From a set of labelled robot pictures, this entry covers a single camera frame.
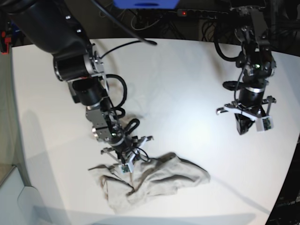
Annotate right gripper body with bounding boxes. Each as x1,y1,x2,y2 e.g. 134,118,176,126
100,136,154,164

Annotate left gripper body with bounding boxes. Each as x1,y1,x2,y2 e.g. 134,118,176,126
216,96,277,121

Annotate beige t-shirt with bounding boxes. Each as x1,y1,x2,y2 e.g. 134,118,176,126
89,152,210,214

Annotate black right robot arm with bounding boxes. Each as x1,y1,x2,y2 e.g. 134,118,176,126
0,0,150,165

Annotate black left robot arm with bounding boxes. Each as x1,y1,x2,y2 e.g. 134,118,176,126
214,0,277,135

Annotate black power strip red light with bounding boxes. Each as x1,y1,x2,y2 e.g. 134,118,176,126
176,9,228,20

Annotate white cabinet corner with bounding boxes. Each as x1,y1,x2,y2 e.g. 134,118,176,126
0,164,68,225

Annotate blue plastic box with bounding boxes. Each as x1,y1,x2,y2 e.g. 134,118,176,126
113,0,179,9

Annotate red black clamp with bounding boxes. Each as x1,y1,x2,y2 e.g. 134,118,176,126
0,30,12,54

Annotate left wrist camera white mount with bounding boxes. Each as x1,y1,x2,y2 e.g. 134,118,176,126
255,115,274,132

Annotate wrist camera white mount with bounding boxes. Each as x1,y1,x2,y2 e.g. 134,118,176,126
255,115,274,132
119,154,137,174

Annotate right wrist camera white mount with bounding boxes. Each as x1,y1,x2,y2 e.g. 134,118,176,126
119,154,137,174

